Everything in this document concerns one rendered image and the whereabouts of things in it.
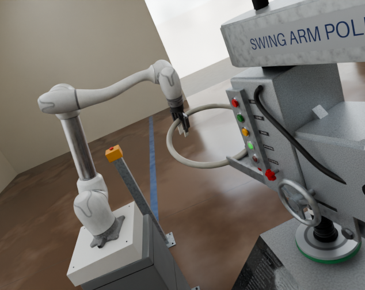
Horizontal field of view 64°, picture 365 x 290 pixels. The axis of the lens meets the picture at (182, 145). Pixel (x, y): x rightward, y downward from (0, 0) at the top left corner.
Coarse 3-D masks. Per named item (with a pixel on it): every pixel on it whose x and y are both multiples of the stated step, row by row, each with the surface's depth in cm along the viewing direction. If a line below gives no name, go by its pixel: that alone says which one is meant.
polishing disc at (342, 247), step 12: (300, 228) 114; (312, 228) 111; (336, 228) 107; (300, 240) 109; (312, 240) 107; (336, 240) 103; (348, 240) 101; (312, 252) 102; (324, 252) 101; (336, 252) 99; (348, 252) 97
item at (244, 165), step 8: (232, 160) 132; (240, 160) 138; (248, 160) 135; (240, 168) 129; (248, 168) 121; (256, 168) 127; (256, 176) 118; (320, 208) 90; (328, 208) 86; (328, 216) 88; (336, 216) 85; (360, 224) 77; (344, 232) 79; (360, 232) 79
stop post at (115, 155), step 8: (112, 152) 238; (120, 152) 240; (112, 160) 240; (120, 160) 244; (120, 168) 246; (128, 176) 250; (128, 184) 252; (136, 184) 257; (136, 192) 256; (136, 200) 258; (144, 200) 260; (144, 208) 262; (152, 216) 266; (160, 232) 273; (168, 240) 283; (168, 248) 274
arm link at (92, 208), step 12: (84, 192) 158; (96, 192) 165; (84, 204) 152; (96, 204) 154; (108, 204) 166; (84, 216) 152; (96, 216) 154; (108, 216) 159; (96, 228) 155; (108, 228) 158
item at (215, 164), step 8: (208, 104) 170; (216, 104) 169; (224, 104) 167; (192, 112) 170; (176, 120) 166; (168, 136) 158; (168, 144) 153; (176, 152) 148; (240, 152) 138; (184, 160) 143; (224, 160) 137; (200, 168) 139; (208, 168) 138
